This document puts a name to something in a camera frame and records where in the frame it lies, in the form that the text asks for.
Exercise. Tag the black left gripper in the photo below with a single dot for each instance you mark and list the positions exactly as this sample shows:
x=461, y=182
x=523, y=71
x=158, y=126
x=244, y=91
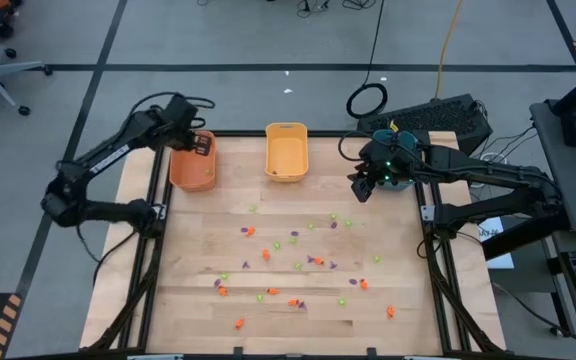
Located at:
x=200, y=144

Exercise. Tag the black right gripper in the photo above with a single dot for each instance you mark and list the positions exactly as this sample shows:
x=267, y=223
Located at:
x=388, y=162

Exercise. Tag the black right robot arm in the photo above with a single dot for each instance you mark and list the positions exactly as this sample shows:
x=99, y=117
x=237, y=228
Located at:
x=493, y=172

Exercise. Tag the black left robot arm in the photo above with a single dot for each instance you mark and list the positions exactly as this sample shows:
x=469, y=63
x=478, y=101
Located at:
x=98, y=160

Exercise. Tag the orange plastic bin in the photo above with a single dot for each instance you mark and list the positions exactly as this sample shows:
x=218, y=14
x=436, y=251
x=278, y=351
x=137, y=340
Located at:
x=190, y=172

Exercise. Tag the teal plastic bin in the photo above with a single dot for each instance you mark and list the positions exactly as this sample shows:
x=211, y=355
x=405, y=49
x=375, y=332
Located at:
x=395, y=187

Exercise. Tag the yellow tape tag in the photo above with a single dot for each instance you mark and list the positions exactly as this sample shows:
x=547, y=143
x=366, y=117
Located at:
x=394, y=125

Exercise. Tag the yellow plastic bin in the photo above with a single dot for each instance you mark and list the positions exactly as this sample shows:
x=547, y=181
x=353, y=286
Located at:
x=286, y=150

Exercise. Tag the black keyboard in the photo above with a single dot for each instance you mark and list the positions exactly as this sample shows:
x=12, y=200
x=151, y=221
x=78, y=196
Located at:
x=433, y=117

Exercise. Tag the white power strip yellow plugs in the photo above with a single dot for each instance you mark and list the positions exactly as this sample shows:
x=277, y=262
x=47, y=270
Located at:
x=488, y=160

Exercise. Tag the orange caterpillar toy centre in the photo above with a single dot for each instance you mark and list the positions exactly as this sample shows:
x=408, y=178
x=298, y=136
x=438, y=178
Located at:
x=293, y=302

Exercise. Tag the orange caterpillar toy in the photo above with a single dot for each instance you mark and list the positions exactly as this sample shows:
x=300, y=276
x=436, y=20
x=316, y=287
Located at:
x=272, y=291
x=293, y=302

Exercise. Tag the orange caterpillar toy left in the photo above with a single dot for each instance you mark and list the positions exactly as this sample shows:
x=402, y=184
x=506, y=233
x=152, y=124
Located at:
x=272, y=291

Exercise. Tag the white paper sheet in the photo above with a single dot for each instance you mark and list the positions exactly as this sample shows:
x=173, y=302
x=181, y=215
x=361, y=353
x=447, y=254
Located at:
x=502, y=261

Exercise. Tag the grey desk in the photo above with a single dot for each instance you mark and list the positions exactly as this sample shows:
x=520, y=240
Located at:
x=568, y=190

